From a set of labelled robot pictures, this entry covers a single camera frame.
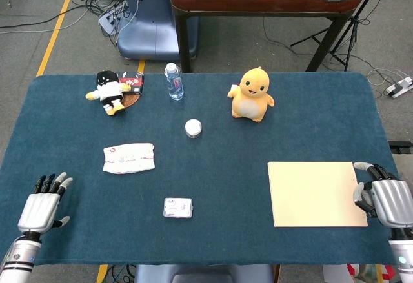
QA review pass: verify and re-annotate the beige square board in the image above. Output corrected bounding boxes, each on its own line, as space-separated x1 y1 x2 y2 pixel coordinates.
267 161 369 228

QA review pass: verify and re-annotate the clear plastic water bottle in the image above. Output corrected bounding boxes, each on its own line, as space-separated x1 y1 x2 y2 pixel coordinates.
164 62 185 101

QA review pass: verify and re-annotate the brown round woven coaster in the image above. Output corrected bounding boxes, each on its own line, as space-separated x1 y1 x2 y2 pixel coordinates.
121 91 143 112

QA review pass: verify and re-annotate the black tripod stand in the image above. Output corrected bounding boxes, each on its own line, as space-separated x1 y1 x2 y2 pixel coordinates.
290 0 388 71

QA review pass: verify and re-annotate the white foot pedal switch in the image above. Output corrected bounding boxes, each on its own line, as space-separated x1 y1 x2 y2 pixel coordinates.
383 76 413 99

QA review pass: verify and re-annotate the white power strip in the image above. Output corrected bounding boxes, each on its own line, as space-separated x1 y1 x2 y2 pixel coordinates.
98 4 130 35

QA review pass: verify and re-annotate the red black card box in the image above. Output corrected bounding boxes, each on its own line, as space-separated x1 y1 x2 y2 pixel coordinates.
117 72 145 96

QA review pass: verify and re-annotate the brown mahjong table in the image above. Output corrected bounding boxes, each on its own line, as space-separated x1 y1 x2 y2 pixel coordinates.
170 0 365 73

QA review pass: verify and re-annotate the yellow dinosaur plush toy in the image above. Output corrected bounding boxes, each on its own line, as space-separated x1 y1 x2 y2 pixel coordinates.
227 66 276 124

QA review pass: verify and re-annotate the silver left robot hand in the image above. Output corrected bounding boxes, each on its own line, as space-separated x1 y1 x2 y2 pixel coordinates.
17 171 74 234

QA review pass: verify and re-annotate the small white rectangular packet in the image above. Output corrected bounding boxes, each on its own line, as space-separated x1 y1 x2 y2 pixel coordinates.
163 197 194 219

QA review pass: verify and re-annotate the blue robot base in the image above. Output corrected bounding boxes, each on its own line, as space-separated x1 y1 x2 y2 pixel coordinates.
116 0 199 61

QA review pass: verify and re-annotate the small white round container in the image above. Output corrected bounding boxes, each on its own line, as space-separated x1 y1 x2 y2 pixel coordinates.
185 119 203 139

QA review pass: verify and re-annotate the red white bag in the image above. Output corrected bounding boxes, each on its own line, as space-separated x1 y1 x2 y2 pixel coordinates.
347 263 393 283

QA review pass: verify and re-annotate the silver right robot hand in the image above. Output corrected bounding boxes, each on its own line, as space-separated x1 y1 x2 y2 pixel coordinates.
353 162 413 231

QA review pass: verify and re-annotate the black white plush doll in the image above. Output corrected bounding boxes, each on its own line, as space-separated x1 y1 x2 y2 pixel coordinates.
85 70 132 117

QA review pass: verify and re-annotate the white red tissue pack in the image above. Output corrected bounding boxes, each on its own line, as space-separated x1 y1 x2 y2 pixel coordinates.
102 142 156 176

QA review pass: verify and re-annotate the blue grey robot chassis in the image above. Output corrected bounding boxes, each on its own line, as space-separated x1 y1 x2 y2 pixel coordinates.
134 264 275 283

